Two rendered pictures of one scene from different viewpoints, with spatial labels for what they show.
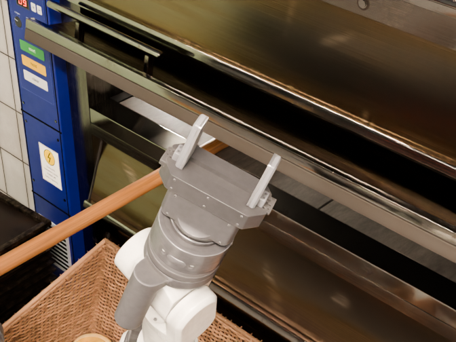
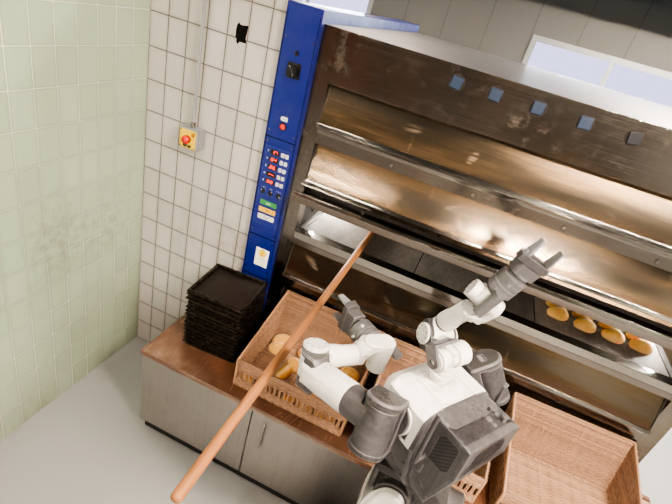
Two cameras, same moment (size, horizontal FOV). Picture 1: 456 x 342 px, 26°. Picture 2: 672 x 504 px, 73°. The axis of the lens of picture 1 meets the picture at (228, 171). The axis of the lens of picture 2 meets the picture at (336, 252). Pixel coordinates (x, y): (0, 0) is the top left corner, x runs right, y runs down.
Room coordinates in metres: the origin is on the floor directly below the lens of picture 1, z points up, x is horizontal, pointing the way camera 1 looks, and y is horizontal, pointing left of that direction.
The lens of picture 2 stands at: (0.08, 1.15, 2.23)
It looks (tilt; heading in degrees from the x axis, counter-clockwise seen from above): 29 degrees down; 329
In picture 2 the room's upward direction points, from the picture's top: 16 degrees clockwise
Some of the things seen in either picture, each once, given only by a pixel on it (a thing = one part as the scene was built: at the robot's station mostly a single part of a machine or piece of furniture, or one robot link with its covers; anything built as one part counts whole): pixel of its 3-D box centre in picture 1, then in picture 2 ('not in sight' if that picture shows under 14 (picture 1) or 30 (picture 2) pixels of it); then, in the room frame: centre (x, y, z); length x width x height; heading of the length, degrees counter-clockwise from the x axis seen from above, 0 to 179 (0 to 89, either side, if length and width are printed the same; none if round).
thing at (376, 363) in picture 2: not in sight; (378, 349); (0.98, 0.34, 1.27); 0.11 x 0.11 x 0.11; 10
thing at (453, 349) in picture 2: not in sight; (448, 359); (0.72, 0.33, 1.47); 0.10 x 0.07 x 0.09; 100
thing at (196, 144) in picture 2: not in sight; (191, 137); (2.29, 0.76, 1.46); 0.10 x 0.07 x 0.10; 46
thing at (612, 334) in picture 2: not in sight; (592, 301); (1.18, -1.06, 1.21); 0.61 x 0.48 x 0.06; 136
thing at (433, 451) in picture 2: not in sight; (436, 427); (0.66, 0.33, 1.27); 0.34 x 0.30 x 0.36; 100
